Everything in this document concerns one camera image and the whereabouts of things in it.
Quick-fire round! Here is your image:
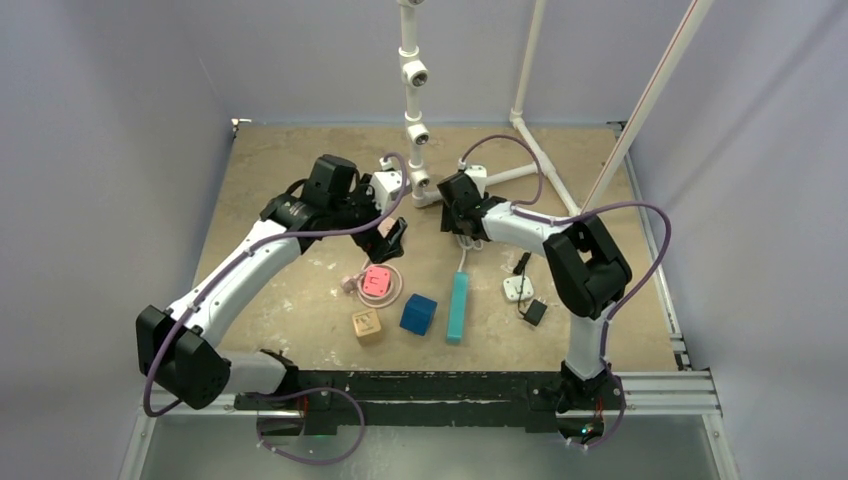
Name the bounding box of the white PVC pipe frame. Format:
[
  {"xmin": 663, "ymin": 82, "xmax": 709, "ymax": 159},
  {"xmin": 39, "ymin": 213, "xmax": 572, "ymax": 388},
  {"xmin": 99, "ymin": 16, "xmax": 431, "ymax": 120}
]
[{"xmin": 398, "ymin": 1, "xmax": 711, "ymax": 208}]

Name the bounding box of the purple cable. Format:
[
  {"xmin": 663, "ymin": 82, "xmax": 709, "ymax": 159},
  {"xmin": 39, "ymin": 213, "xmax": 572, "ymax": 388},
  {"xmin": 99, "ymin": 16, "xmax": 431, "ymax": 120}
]
[
  {"xmin": 458, "ymin": 135, "xmax": 673, "ymax": 452},
  {"xmin": 142, "ymin": 151, "xmax": 411, "ymax": 466}
]

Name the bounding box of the pink coiled cable with plug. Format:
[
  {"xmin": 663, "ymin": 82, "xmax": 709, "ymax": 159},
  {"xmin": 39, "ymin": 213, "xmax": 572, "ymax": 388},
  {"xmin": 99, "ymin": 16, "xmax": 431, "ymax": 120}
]
[{"xmin": 339, "ymin": 259, "xmax": 405, "ymax": 311}]

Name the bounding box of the pink square plug adapter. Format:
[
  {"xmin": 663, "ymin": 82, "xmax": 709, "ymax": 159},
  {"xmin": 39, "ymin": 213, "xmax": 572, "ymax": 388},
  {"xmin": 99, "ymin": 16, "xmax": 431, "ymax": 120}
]
[{"xmin": 360, "ymin": 265, "xmax": 392, "ymax": 300}]

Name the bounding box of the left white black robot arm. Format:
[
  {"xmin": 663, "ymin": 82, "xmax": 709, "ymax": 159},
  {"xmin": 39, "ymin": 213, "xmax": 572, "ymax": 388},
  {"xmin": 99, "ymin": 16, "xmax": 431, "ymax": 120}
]
[{"xmin": 135, "ymin": 152, "xmax": 410, "ymax": 417}]

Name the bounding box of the blue cube socket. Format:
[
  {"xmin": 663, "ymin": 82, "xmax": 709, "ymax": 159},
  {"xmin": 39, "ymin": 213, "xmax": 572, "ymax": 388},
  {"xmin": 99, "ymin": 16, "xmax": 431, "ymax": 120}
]
[{"xmin": 399, "ymin": 294, "xmax": 438, "ymax": 336}]

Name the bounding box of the teal power strip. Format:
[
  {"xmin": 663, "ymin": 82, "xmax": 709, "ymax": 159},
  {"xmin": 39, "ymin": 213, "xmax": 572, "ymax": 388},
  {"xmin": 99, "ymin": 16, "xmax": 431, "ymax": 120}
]
[{"xmin": 446, "ymin": 271, "xmax": 469, "ymax": 345}]

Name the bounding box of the round pink power socket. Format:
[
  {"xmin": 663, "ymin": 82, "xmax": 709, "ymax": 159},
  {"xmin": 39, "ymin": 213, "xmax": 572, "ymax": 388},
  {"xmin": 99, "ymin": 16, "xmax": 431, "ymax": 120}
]
[{"xmin": 377, "ymin": 217, "xmax": 395, "ymax": 237}]

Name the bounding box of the black power adapter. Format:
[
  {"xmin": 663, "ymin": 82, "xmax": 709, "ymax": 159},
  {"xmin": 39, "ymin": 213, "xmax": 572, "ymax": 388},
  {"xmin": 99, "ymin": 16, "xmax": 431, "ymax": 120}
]
[{"xmin": 521, "ymin": 299, "xmax": 548, "ymax": 327}]

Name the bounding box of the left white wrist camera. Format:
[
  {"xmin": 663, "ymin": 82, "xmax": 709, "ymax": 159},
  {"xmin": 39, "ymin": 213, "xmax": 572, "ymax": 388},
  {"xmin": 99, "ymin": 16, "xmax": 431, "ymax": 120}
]
[{"xmin": 369, "ymin": 171, "xmax": 406, "ymax": 213}]

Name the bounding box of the white square wall adapter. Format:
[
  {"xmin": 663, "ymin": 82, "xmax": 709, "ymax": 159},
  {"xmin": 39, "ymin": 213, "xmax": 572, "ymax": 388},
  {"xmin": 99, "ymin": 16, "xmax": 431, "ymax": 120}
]
[{"xmin": 502, "ymin": 275, "xmax": 535, "ymax": 303}]

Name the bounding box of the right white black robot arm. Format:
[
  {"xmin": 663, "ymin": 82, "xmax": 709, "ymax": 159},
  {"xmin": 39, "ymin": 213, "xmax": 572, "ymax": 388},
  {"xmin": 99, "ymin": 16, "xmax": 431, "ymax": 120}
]
[{"xmin": 437, "ymin": 172, "xmax": 633, "ymax": 407}]

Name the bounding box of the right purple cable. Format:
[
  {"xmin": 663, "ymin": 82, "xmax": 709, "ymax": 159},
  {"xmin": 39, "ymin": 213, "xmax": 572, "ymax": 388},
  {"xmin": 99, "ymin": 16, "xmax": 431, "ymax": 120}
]
[{"xmin": 458, "ymin": 135, "xmax": 673, "ymax": 452}]

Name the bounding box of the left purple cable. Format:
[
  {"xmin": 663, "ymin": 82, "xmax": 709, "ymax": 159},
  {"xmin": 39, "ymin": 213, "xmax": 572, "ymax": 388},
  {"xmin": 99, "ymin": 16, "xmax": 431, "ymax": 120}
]
[{"xmin": 142, "ymin": 151, "xmax": 411, "ymax": 466}]

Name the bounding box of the tan cube plug adapter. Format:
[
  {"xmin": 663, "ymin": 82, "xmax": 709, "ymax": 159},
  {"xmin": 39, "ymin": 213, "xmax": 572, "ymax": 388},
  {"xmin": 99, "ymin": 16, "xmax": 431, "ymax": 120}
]
[{"xmin": 352, "ymin": 309, "xmax": 383, "ymax": 344}]

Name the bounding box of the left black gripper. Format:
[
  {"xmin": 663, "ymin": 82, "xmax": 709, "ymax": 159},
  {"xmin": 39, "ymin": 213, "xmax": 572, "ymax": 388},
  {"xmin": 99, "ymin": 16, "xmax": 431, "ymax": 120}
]
[{"xmin": 329, "ymin": 175, "xmax": 406, "ymax": 262}]

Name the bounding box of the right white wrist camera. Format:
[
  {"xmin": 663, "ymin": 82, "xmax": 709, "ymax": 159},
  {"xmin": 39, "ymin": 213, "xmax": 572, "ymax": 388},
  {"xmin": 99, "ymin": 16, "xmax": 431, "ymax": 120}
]
[{"xmin": 462, "ymin": 164, "xmax": 488, "ymax": 197}]

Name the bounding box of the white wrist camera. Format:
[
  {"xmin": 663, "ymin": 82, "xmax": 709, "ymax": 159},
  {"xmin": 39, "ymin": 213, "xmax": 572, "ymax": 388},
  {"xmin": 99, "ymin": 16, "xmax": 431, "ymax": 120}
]
[
  {"xmin": 462, "ymin": 164, "xmax": 488, "ymax": 197},
  {"xmin": 369, "ymin": 171, "xmax": 406, "ymax": 213}
]

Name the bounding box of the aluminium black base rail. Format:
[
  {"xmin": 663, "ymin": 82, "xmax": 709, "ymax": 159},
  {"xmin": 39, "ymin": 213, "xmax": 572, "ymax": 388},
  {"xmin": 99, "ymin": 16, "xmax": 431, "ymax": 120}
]
[{"xmin": 173, "ymin": 370, "xmax": 720, "ymax": 441}]

